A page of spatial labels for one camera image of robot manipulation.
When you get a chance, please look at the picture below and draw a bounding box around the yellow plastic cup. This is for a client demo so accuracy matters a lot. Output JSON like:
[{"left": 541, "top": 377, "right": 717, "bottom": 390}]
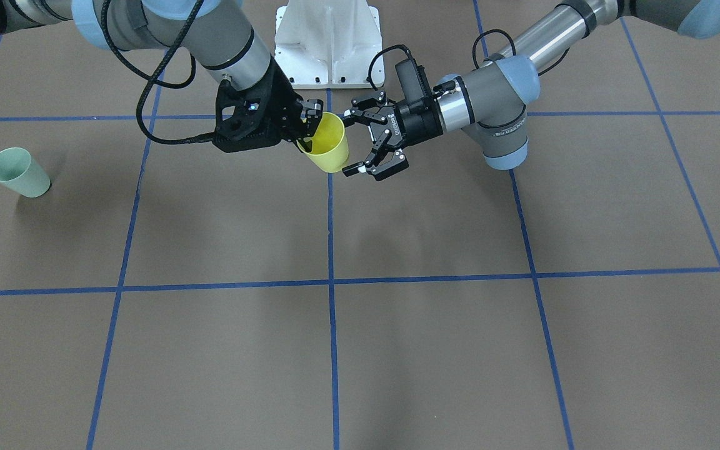
[{"left": 295, "top": 112, "right": 349, "bottom": 173}]

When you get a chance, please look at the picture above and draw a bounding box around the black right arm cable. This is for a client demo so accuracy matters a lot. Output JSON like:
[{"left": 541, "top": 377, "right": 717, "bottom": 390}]
[{"left": 101, "top": 0, "right": 236, "bottom": 146}]

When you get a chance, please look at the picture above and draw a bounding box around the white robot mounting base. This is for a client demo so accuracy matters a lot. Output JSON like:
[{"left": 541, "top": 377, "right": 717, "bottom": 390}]
[{"left": 274, "top": 1, "right": 385, "bottom": 89}]

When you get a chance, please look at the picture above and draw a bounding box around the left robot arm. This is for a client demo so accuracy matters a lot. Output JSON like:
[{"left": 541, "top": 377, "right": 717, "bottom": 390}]
[{"left": 342, "top": 1, "right": 720, "bottom": 181}]

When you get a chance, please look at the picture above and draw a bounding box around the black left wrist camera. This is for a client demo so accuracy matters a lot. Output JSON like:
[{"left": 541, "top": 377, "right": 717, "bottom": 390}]
[{"left": 394, "top": 59, "right": 433, "bottom": 109}]

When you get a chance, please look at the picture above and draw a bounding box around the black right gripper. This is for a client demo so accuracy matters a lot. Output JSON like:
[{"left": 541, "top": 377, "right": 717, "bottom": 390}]
[{"left": 212, "top": 62, "right": 324, "bottom": 154}]

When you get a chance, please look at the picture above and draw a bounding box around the green plastic cup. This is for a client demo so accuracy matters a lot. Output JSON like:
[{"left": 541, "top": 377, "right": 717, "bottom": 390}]
[{"left": 0, "top": 146, "right": 51, "bottom": 198}]

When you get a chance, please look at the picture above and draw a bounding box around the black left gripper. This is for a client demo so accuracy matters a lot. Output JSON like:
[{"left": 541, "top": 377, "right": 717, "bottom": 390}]
[{"left": 342, "top": 91, "right": 444, "bottom": 181}]

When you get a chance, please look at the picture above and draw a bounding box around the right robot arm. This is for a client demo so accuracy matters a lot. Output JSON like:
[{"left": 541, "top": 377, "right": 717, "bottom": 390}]
[{"left": 0, "top": 1, "right": 323, "bottom": 153}]

